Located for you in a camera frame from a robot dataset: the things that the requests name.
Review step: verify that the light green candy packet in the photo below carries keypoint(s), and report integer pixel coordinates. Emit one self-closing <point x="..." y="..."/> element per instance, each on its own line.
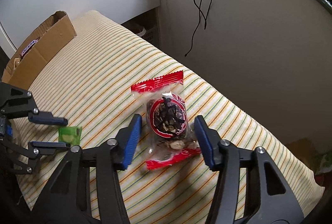
<point x="71" y="135"/>

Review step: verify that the brown cardboard box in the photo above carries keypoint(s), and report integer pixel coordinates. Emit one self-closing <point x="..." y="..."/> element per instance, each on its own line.
<point x="54" y="33"/>

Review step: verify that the Snickers chocolate bar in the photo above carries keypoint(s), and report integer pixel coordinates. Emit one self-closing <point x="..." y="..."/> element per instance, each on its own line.
<point x="28" y="47"/>

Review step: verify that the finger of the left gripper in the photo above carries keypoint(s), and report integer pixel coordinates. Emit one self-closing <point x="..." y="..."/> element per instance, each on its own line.
<point x="25" y="160"/>
<point x="19" y="103"/>

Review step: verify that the brown pudding cup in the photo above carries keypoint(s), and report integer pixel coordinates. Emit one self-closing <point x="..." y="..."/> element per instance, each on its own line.
<point x="16" y="62"/>

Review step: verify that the red date snack packet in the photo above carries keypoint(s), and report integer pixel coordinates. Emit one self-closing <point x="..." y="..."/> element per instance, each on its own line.
<point x="172" y="138"/>

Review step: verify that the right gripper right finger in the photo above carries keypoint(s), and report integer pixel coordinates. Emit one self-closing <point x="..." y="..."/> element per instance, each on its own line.
<point x="268" y="197"/>

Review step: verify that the striped yellow tablecloth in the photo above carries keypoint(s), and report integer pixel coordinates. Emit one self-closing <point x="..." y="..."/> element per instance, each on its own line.
<point x="106" y="74"/>

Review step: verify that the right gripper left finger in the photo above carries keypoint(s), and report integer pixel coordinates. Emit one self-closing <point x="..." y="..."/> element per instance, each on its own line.
<point x="66" y="196"/>

